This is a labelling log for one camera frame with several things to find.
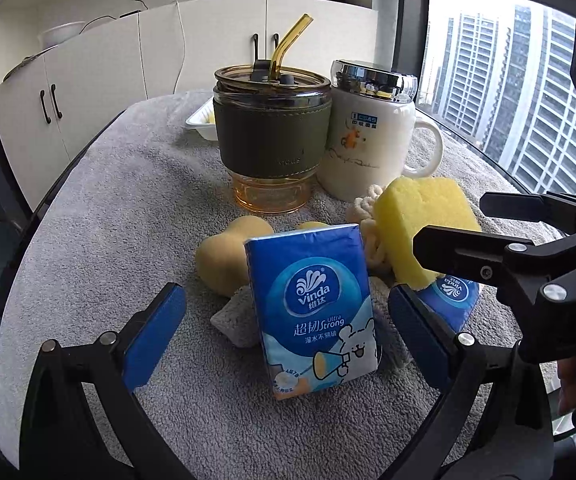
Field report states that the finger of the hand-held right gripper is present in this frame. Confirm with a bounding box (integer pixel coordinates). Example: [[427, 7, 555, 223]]
[[413, 225, 576, 321], [478, 191, 576, 233]]

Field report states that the tan gourd-shaped sponge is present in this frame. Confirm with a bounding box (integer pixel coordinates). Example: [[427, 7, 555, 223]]
[[195, 215, 275, 298]]

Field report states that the white bowl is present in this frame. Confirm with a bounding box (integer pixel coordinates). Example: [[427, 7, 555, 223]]
[[38, 21, 87, 52]]

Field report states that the cream knitted rope ball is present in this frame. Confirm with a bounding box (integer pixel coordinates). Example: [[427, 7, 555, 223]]
[[345, 184, 393, 278]]

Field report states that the dark window frame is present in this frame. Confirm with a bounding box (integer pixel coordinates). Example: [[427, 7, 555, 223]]
[[388, 0, 431, 107]]

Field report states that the white printed mug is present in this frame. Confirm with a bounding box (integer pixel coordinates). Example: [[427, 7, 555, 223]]
[[316, 87, 443, 200]]

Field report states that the chrome mug lid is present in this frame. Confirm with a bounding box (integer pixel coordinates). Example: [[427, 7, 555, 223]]
[[330, 59, 419, 105]]

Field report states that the white foam tray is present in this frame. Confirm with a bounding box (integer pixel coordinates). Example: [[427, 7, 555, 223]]
[[185, 97, 219, 142]]

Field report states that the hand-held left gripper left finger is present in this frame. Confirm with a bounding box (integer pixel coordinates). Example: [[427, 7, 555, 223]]
[[20, 282, 187, 480]]

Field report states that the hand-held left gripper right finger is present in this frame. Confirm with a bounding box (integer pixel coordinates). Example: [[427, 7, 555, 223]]
[[388, 284, 553, 480]]

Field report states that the blue tissue packet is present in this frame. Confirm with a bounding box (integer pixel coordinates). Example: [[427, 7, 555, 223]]
[[415, 272, 481, 333], [244, 224, 381, 401]]

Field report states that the amber glass cup green sleeve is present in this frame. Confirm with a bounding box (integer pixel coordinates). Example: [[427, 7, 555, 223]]
[[213, 64, 333, 215]]

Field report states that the amber glass straw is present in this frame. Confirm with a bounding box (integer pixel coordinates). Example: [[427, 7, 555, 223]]
[[268, 13, 315, 83]]

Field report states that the white cabinet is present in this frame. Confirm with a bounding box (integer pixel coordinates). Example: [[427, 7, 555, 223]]
[[0, 0, 399, 211]]

